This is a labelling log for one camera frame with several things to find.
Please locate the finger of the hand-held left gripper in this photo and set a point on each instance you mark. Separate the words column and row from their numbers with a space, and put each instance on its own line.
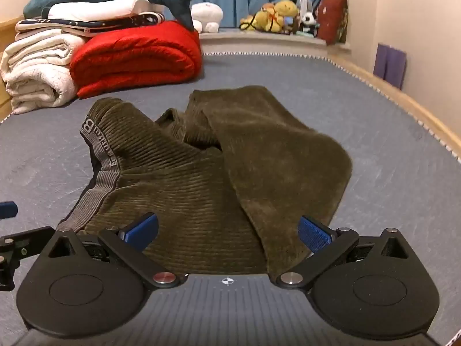
column 8, row 209
column 21, row 244

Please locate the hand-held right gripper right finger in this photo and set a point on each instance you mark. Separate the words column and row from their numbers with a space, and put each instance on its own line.
column 314, row 235

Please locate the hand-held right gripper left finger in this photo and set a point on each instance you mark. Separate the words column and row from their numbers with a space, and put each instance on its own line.
column 142, row 230

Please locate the grey quilted mattress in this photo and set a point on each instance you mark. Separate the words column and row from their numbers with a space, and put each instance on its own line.
column 389, row 173

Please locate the white folded blanket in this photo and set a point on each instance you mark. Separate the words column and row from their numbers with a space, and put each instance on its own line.
column 36, row 68

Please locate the red folded comforter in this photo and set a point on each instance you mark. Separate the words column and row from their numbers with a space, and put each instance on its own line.
column 140, row 56

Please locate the purple box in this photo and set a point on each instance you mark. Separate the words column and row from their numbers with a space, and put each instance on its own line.
column 390, row 65

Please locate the navy patterned folded cloth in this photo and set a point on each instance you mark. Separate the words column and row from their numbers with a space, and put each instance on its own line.
column 65, row 25

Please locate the panda plush toy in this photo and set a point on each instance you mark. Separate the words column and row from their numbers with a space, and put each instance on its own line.
column 309, row 21

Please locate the yellow bear plush toy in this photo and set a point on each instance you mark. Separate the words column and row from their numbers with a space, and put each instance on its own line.
column 264, row 20

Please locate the white round plush toy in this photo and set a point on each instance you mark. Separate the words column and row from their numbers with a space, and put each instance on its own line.
column 207, row 14

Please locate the wooden bed frame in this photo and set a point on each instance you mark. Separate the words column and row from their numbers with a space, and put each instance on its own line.
column 407, row 101

